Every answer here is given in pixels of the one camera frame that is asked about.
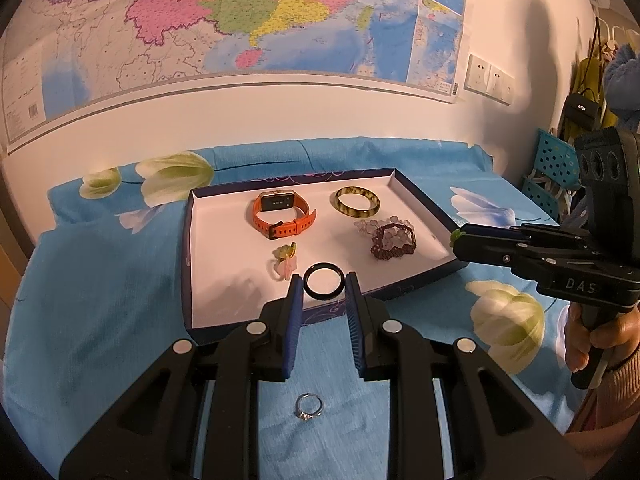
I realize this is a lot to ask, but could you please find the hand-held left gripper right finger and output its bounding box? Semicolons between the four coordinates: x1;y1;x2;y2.
344;271;588;480

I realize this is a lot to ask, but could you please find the colourful wall map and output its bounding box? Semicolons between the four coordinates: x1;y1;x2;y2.
0;0;471;156

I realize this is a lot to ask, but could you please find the maroon bead bracelet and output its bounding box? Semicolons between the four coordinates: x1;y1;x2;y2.
370;223;417;262

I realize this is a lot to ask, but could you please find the person's right hand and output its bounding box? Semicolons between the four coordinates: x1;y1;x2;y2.
565;304;640;373

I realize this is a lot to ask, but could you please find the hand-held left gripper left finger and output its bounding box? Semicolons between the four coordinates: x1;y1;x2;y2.
59;274;306;480

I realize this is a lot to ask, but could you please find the amber tortoiseshell bangle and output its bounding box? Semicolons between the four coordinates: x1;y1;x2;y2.
330;186;382;220

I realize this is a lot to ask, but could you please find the silver ring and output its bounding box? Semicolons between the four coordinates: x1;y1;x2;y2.
294;393;325;422

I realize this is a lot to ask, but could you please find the white wall socket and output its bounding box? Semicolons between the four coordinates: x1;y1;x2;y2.
487;64;506;100
465;54;492;93

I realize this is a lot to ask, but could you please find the black hanging bag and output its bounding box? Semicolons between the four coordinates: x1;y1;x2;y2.
570;57;626;131

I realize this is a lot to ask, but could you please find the blue fluffy cloth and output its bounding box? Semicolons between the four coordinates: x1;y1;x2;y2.
602;45;640;116

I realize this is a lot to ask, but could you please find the clear crystal bead bracelet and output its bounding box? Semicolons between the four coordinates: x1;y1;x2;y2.
354;216;413;251

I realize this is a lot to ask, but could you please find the person's right forearm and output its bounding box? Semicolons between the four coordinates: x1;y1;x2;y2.
565;345;640;480

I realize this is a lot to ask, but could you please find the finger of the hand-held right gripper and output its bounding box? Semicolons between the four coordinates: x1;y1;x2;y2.
457;222;601;252
452;235;601;281

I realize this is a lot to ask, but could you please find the green pink flower charm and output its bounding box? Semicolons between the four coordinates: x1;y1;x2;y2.
271;242;301;281

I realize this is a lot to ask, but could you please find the black handbag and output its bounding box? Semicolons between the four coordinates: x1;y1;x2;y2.
562;91;605;128

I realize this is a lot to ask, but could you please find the blue perforated plastic basket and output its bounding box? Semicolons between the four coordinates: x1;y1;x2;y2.
521;128;588;221

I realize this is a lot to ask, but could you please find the navy cardboard box tray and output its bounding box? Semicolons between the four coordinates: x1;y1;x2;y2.
182;167;468;346

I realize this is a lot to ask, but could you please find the blue floral bedsheet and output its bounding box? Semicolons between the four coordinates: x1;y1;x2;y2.
0;136;591;480

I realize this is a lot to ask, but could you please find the orange smartwatch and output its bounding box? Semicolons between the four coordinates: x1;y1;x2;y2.
251;191;320;241

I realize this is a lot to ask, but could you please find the white clothes hanger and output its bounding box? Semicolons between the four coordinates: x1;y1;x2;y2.
592;15;626;61

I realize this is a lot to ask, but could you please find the black ring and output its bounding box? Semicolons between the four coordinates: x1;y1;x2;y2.
304;262;346;302

